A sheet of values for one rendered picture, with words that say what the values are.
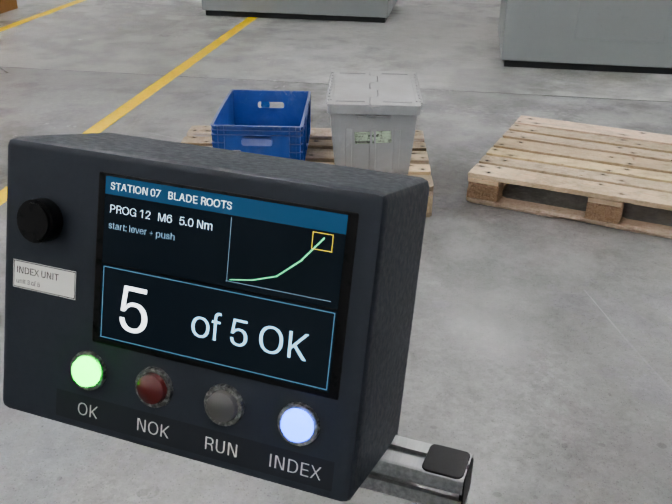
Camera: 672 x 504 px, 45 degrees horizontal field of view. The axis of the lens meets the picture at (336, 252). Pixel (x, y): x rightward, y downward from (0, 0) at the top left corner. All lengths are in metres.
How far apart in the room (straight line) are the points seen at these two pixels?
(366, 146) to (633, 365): 1.52
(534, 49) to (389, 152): 2.92
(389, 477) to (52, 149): 0.31
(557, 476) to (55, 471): 1.28
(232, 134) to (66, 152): 3.06
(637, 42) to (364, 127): 3.27
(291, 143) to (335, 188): 3.11
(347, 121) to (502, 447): 1.74
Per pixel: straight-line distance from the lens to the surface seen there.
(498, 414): 2.39
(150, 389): 0.53
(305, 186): 0.46
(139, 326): 0.53
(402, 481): 0.58
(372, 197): 0.45
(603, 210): 3.64
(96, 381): 0.56
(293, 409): 0.49
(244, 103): 4.15
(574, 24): 6.33
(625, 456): 2.34
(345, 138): 3.56
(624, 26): 6.38
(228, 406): 0.51
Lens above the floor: 1.42
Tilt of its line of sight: 26 degrees down
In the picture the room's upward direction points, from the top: 1 degrees clockwise
